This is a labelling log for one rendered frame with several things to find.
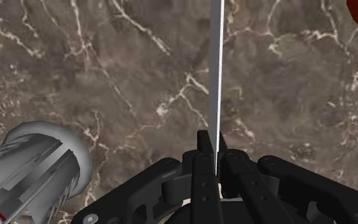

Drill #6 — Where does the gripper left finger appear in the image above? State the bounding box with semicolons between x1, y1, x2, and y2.
71;130;223;224

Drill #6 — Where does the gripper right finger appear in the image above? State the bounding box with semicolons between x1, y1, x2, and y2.
217;132;358;224

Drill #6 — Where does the thin grey plate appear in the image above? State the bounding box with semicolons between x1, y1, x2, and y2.
207;0;226;199

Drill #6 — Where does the grey ribbed cylinder appliance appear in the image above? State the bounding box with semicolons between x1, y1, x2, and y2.
0;120;93;224

